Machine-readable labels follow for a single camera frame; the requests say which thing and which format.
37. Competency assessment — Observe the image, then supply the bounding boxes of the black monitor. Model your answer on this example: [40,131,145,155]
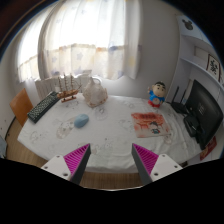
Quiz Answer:
[184,78,224,151]

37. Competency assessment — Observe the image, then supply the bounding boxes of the black keyboard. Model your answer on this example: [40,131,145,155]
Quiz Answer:
[26,90,62,124]

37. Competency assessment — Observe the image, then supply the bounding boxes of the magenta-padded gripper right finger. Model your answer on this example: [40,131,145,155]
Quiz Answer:
[131,143,184,186]

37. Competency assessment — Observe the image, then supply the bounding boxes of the red printed mouse pad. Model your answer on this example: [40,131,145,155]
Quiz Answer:
[130,112,172,139]

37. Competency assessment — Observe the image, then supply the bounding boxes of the orange wooden chair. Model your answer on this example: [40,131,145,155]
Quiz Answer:
[9,87,34,128]

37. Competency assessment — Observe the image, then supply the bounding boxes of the white printed tablecloth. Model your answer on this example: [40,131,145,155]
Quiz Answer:
[16,93,209,168]

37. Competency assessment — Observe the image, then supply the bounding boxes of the cartoon boy figurine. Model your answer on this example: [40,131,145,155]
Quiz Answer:
[147,81,167,108]

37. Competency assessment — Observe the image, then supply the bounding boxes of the white star-print curtain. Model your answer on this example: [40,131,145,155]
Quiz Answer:
[16,0,143,83]

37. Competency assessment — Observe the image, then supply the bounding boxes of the light blue computer mouse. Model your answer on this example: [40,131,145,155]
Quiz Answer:
[73,113,90,129]

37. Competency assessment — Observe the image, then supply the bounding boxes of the wooden model sailing ship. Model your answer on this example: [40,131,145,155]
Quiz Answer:
[57,73,83,103]

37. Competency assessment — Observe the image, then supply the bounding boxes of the white shelf unit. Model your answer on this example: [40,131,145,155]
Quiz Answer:
[173,14,224,94]

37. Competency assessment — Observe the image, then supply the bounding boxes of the red paper card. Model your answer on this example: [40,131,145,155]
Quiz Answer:
[199,135,218,161]

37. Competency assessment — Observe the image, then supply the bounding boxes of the black router with antennas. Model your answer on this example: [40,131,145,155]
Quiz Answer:
[170,85,188,115]

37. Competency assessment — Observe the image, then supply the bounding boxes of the black box device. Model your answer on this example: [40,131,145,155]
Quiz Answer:
[183,114,201,138]

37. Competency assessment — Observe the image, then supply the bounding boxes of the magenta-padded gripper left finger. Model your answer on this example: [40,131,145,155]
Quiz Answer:
[40,143,92,185]

